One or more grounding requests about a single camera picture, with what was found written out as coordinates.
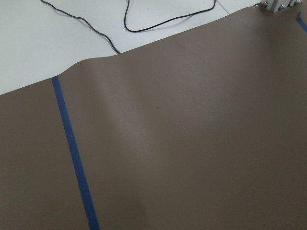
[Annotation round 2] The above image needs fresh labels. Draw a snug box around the aluminium frame post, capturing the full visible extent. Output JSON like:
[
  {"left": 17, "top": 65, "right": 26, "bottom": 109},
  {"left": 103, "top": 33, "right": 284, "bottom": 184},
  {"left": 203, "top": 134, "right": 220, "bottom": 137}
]
[{"left": 254, "top": 0, "right": 303, "bottom": 13}]

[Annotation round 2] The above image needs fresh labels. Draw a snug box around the brown paper table cover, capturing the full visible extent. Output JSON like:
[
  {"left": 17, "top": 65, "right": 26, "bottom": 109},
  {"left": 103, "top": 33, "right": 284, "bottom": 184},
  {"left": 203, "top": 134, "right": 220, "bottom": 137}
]
[{"left": 0, "top": 2, "right": 307, "bottom": 230}]

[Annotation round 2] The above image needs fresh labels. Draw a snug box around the black cable on table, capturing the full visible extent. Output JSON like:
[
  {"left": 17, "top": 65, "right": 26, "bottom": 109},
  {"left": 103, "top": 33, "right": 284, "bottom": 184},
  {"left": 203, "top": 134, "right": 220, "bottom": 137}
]
[{"left": 41, "top": 0, "right": 216, "bottom": 55}]

